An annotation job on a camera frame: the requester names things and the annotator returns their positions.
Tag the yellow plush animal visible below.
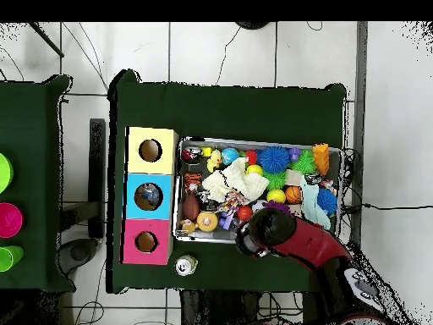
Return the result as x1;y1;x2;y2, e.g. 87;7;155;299
206;149;223;174

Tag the cream fluffy cloth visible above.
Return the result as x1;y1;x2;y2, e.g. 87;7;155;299
201;157;271;203

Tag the pink plastic cup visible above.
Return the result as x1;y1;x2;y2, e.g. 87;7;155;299
0;201;24;239

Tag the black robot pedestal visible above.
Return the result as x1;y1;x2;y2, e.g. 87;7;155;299
180;289;261;325

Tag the black floor cable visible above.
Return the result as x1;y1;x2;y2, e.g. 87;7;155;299
341;202;433;218

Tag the blue stringy rubber ball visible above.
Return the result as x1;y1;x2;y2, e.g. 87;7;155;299
316;187;338;217
258;146;291;174

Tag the orange toy brick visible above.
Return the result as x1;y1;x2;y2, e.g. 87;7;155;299
311;142;330;177

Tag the silver wire mesh bin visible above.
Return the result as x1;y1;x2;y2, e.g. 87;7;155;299
172;135;345;251

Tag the black round base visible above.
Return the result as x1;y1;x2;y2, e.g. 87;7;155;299
234;22;271;30

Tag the brown toy football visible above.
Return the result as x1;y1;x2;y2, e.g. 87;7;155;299
182;193;201;222

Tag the toy hamburger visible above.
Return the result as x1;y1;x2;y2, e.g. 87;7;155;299
196;211;219;233

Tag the light teal cloth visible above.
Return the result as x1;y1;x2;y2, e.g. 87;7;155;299
299;175;332;231

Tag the crushed clear plastic bottle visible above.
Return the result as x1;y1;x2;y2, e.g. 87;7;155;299
138;185;162;206

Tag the silver soda can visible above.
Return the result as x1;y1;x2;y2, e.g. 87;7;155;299
174;254;199;277

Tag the brown monkey plush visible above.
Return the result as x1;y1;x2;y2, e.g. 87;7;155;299
178;218;199;234

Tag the orange tiger plush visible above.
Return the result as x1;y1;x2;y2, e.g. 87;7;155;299
183;172;203;192

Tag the wooden box with three holes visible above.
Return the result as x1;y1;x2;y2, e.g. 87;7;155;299
119;126;179;266

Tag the black slanted rod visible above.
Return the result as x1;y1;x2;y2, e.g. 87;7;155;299
28;22;65;58

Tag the dark green tablecloth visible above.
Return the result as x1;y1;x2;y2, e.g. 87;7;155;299
107;69;348;295
0;74;76;293

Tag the dark grey oval base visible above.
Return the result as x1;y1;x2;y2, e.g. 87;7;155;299
58;237;99;275

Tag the bright green plastic cup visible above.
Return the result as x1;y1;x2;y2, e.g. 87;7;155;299
0;152;14;195
0;245;25;273

